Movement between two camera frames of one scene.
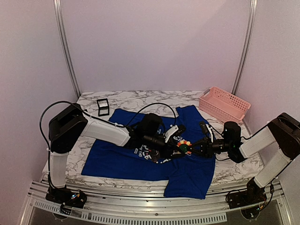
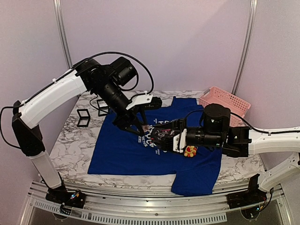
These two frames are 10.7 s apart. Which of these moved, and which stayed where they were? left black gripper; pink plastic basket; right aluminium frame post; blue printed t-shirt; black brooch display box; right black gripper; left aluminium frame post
Moved: right black gripper; blue printed t-shirt; left black gripper
Stayed: right aluminium frame post; pink plastic basket; left aluminium frame post; black brooch display box
